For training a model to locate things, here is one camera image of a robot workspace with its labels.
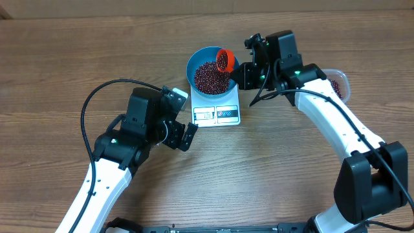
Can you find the blue bowl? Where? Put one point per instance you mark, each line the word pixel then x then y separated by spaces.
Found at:
pixel 197 59

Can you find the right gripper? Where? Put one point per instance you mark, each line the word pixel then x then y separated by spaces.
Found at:
pixel 246 82

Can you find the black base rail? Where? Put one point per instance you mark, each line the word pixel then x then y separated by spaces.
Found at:
pixel 226 228

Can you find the white digital kitchen scale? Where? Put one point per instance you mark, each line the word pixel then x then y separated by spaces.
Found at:
pixel 215 111

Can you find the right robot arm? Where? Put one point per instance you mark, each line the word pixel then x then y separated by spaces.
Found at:
pixel 373 178

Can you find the red measuring scoop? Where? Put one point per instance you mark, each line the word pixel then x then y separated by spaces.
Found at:
pixel 231 60

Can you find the clear plastic container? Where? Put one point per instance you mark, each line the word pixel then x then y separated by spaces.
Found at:
pixel 341 78

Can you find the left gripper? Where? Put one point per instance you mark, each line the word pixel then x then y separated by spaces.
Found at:
pixel 177 128

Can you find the red beans in bowl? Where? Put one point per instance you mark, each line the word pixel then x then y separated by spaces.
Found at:
pixel 209 80

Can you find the red adzuki beans in container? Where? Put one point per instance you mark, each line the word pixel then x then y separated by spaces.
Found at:
pixel 336 87

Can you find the red beans in scoop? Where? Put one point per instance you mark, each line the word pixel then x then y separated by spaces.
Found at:
pixel 222 60

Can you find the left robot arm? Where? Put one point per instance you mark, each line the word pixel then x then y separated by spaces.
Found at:
pixel 150 120

